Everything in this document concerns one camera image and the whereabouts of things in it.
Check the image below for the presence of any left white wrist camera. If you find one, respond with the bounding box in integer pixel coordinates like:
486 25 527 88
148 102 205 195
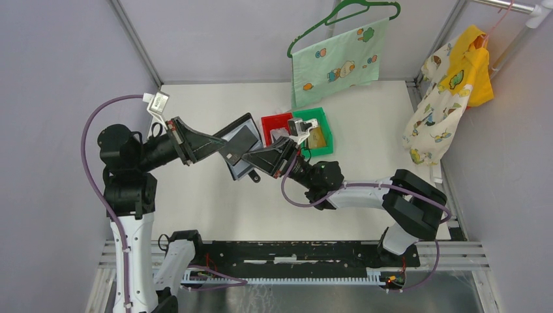
142 91 170 128

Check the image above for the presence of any gold card stack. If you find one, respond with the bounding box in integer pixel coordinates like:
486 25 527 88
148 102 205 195
305 127 327 149

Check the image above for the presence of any yellow garment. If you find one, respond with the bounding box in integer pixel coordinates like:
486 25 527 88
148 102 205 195
440 25 494 107

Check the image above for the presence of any white card stack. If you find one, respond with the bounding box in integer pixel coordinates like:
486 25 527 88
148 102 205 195
270 128 290 142

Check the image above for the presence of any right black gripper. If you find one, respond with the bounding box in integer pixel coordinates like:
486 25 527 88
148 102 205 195
241 136 316 190

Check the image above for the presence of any red plastic bin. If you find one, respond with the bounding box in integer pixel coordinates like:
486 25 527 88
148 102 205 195
261 113 293 146

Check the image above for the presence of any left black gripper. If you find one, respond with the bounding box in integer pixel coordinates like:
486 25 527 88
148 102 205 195
134 115 228 170

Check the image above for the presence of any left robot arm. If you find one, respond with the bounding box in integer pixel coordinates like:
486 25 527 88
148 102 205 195
97 117 228 312

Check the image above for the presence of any light green printed cloth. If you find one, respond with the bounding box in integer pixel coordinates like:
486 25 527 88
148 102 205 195
291 18 389 109

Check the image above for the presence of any metal hanging rail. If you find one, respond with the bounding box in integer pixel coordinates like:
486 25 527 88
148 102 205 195
476 1 552 78

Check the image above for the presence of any green clothes hanger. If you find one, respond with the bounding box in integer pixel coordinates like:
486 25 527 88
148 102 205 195
286 0 402 59

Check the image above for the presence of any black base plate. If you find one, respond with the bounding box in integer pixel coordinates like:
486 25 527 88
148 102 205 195
192 241 421 279

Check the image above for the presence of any white printed garment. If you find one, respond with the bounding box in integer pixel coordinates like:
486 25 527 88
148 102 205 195
402 38 468 166

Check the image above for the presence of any green plastic bin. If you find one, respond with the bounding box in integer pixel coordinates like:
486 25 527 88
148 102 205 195
292 107 334 157

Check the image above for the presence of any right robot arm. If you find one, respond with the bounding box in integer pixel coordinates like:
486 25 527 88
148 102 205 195
241 138 452 266

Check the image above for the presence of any white slotted cable duct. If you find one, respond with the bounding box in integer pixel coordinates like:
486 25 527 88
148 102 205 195
181 267 404 288

